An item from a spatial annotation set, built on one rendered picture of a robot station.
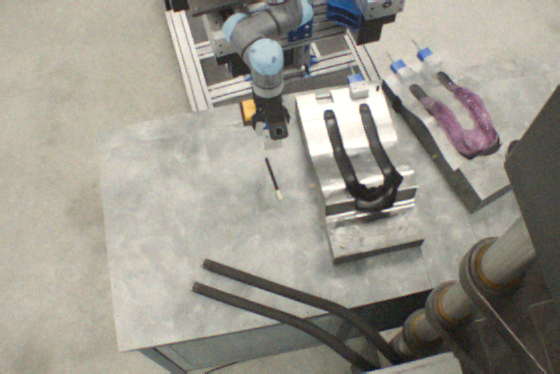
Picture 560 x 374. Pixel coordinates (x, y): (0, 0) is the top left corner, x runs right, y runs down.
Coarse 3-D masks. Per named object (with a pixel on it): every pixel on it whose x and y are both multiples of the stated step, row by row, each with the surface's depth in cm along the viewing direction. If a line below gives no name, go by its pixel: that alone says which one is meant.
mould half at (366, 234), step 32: (320, 128) 173; (352, 128) 173; (384, 128) 173; (320, 160) 168; (352, 160) 167; (320, 192) 163; (352, 224) 163; (384, 224) 163; (416, 224) 163; (352, 256) 161
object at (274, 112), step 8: (280, 96) 149; (264, 104) 148; (272, 104) 149; (280, 104) 149; (264, 112) 150; (272, 112) 149; (280, 112) 149; (272, 120) 149; (280, 120) 149; (272, 128) 149; (280, 128) 150; (272, 136) 150; (280, 136) 150
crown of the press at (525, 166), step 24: (552, 96) 51; (552, 120) 52; (528, 144) 58; (552, 144) 53; (528, 168) 59; (552, 168) 54; (528, 192) 60; (552, 192) 55; (528, 216) 61; (552, 216) 55; (552, 240) 56; (552, 264) 57; (552, 288) 58
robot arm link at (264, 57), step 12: (252, 48) 134; (264, 48) 134; (276, 48) 133; (252, 60) 134; (264, 60) 132; (276, 60) 133; (252, 72) 139; (264, 72) 135; (276, 72) 136; (264, 84) 140; (276, 84) 141
